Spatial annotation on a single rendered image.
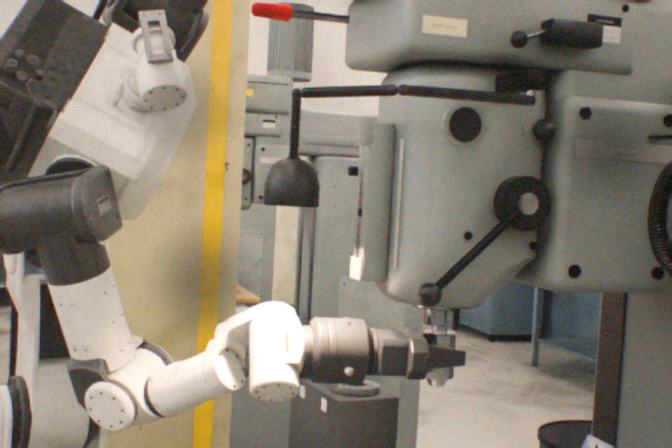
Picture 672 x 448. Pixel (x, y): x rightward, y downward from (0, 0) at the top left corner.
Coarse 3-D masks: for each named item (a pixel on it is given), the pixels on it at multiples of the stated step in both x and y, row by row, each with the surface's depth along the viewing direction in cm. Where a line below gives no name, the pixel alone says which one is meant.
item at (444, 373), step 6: (432, 342) 123; (438, 342) 123; (444, 342) 123; (450, 342) 123; (450, 348) 123; (432, 372) 123; (438, 372) 123; (444, 372) 123; (450, 372) 124; (432, 378) 123; (438, 378) 123; (444, 378) 123; (450, 378) 124
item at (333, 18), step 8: (256, 8) 123; (264, 8) 123; (272, 8) 123; (280, 8) 124; (288, 8) 124; (264, 16) 124; (272, 16) 124; (280, 16) 124; (288, 16) 124; (296, 16) 125; (304, 16) 126; (312, 16) 126; (320, 16) 126; (328, 16) 126; (336, 16) 127; (344, 16) 127
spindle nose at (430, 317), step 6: (426, 312) 124; (432, 312) 123; (438, 312) 122; (444, 312) 122; (450, 312) 123; (426, 318) 123; (432, 318) 123; (438, 318) 122; (444, 318) 122; (450, 318) 123; (426, 324) 123; (432, 324) 123; (438, 324) 122; (444, 324) 122; (450, 324) 123
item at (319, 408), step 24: (312, 384) 166; (336, 384) 162; (360, 384) 164; (312, 408) 165; (336, 408) 156; (360, 408) 157; (384, 408) 159; (312, 432) 165; (336, 432) 156; (360, 432) 157; (384, 432) 159
